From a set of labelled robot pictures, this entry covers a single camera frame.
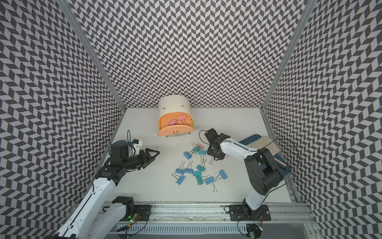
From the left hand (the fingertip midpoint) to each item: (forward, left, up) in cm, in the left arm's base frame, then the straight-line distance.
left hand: (157, 156), depth 77 cm
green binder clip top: (+11, -20, -11) cm, 25 cm away
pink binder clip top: (+14, -23, -15) cm, 31 cm away
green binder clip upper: (+11, -24, -16) cm, 31 cm away
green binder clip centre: (-3, -21, -15) cm, 26 cm away
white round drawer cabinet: (+34, -6, +6) cm, 35 cm away
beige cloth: (+16, -65, -12) cm, 68 cm away
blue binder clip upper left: (+9, -14, -15) cm, 23 cm away
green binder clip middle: (0, -23, -16) cm, 28 cm away
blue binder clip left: (-2, -10, -15) cm, 19 cm away
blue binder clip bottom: (-7, -29, -15) cm, 33 cm away
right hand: (+7, -31, -13) cm, 35 cm away
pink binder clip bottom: (+23, -12, +5) cm, 26 cm away
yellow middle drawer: (+23, -18, 0) cm, 29 cm away
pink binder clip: (+19, -7, +5) cm, 21 cm away
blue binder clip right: (-4, -36, -15) cm, 39 cm away
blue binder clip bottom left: (-7, -11, -15) cm, 20 cm away
